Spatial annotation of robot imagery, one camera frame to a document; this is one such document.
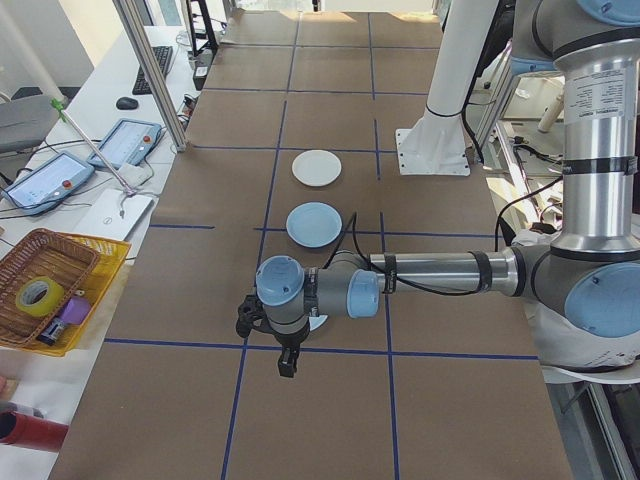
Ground white round plate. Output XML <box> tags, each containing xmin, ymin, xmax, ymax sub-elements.
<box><xmin>291</xmin><ymin>148</ymin><xmax>344</xmax><ymax>189</ymax></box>

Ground yellow plastic basket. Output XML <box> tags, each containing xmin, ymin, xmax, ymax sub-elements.
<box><xmin>48</xmin><ymin>231</ymin><xmax>133</xmax><ymax>358</ymax></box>

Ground silver closed laptop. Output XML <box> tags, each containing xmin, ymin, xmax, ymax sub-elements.
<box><xmin>69</xmin><ymin>187</ymin><xmax>158</xmax><ymax>262</ymax></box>

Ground purple box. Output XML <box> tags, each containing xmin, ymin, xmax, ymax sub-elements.
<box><xmin>55</xmin><ymin>297</ymin><xmax>93</xmax><ymax>327</ymax></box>

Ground small black device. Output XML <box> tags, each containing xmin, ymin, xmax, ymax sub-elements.
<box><xmin>35</xmin><ymin>319</ymin><xmax>67</xmax><ymax>347</ymax></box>

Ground yellow tape roll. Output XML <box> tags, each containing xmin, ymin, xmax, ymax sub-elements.
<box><xmin>14</xmin><ymin>277</ymin><xmax>67</xmax><ymax>320</ymax></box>

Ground brown wicker basket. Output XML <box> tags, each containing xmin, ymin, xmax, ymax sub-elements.
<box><xmin>0</xmin><ymin>227</ymin><xmax>102</xmax><ymax>348</ymax></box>

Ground blue teach pendant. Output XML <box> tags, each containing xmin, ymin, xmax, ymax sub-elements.
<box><xmin>86</xmin><ymin>117</ymin><xmax>167</xmax><ymax>170</ymax></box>
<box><xmin>0</xmin><ymin>150</ymin><xmax>97</xmax><ymax>218</ymax></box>

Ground red tube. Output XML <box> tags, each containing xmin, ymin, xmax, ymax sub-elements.
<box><xmin>0</xmin><ymin>410</ymin><xmax>69</xmax><ymax>454</ymax></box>

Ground thin rod with green tape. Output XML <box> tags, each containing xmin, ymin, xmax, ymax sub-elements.
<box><xmin>49</xmin><ymin>97</ymin><xmax>139</xmax><ymax>198</ymax></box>

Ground black box with label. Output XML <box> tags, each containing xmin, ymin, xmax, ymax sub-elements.
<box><xmin>192</xmin><ymin>48</ymin><xmax>215</xmax><ymax>92</ymax></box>

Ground aluminium profile column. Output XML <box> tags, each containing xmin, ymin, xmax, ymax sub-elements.
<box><xmin>111</xmin><ymin>0</ymin><xmax>189</xmax><ymax>154</ymax></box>

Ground black keyboard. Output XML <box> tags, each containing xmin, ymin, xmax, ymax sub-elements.
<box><xmin>131</xmin><ymin>45</ymin><xmax>175</xmax><ymax>97</ymax></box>

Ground grey chair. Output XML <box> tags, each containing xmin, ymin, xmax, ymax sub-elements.
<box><xmin>0</xmin><ymin>94</ymin><xmax>60</xmax><ymax>156</ymax></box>

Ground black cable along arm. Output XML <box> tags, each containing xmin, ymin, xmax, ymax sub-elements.
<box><xmin>322</xmin><ymin>210</ymin><xmax>484</xmax><ymax>297</ymax></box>

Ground black cable in frame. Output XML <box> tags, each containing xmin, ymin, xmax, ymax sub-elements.
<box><xmin>494</xmin><ymin>177</ymin><xmax>565</xmax><ymax>262</ymax></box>

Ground black cable beside post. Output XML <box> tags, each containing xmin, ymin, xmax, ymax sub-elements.
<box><xmin>461</xmin><ymin>93</ymin><xmax>487</xmax><ymax>165</ymax></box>

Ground white post with base plate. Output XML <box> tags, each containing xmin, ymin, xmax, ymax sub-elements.
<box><xmin>394</xmin><ymin>0</ymin><xmax>502</xmax><ymax>178</ymax></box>

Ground black stand frame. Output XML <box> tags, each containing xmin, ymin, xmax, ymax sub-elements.
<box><xmin>186</xmin><ymin>0</ymin><xmax>222</xmax><ymax>57</ymax></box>

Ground cream plastic handle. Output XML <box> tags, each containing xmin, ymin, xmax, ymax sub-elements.
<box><xmin>537</xmin><ymin>91</ymin><xmax>565</xmax><ymax>134</ymax></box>

